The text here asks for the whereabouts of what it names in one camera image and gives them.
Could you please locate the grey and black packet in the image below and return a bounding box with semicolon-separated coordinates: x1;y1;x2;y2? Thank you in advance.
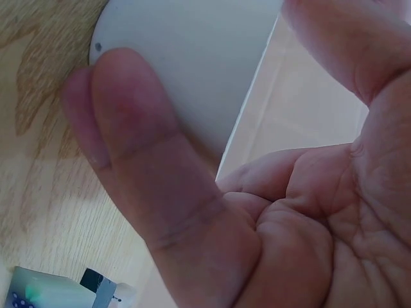
79;268;137;308

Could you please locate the white rounded board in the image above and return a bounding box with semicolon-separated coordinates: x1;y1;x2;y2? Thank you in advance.
88;0;284;176

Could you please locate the person's right hand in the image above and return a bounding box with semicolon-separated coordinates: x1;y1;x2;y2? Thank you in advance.
62;0;411;308

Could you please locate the white box with blue dots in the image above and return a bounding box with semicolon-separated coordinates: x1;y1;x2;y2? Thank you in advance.
0;265;97;308

